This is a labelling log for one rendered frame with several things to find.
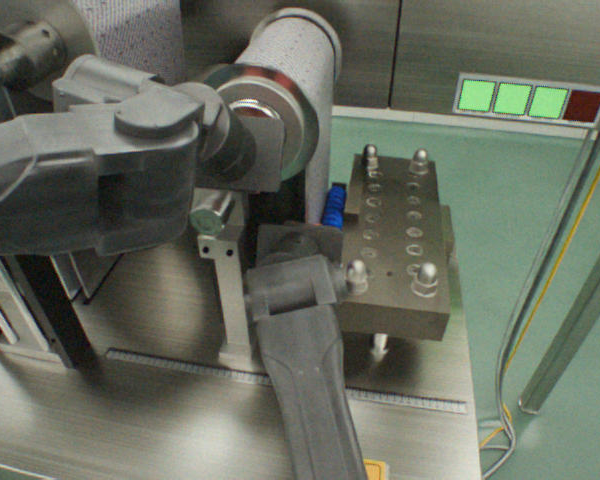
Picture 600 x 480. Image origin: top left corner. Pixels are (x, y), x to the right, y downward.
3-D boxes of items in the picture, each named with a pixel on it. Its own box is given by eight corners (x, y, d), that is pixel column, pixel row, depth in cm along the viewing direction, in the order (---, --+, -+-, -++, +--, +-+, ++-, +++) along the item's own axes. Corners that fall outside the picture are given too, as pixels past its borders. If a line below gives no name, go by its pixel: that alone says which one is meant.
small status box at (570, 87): (451, 113, 79) (459, 73, 74) (451, 111, 79) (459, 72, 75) (596, 127, 75) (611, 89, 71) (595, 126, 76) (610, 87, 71)
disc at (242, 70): (199, 177, 57) (184, 59, 48) (200, 175, 58) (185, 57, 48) (316, 190, 56) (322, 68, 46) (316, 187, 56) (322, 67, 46)
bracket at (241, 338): (218, 360, 69) (186, 192, 50) (230, 327, 74) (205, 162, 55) (250, 365, 69) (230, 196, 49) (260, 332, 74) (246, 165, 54)
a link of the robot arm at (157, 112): (152, 259, 28) (160, 133, 23) (-1, 198, 29) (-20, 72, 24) (226, 177, 38) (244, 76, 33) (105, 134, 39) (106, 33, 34)
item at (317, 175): (304, 278, 66) (305, 165, 54) (325, 188, 84) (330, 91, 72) (307, 278, 66) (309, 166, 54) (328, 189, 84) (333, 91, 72)
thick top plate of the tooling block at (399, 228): (328, 327, 65) (329, 298, 62) (352, 178, 96) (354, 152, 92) (441, 342, 63) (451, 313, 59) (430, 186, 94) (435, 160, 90)
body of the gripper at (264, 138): (280, 194, 43) (268, 185, 35) (174, 184, 43) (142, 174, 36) (287, 124, 43) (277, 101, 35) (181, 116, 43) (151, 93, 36)
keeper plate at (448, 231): (429, 288, 80) (442, 239, 73) (427, 251, 87) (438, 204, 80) (444, 290, 79) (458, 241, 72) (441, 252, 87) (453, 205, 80)
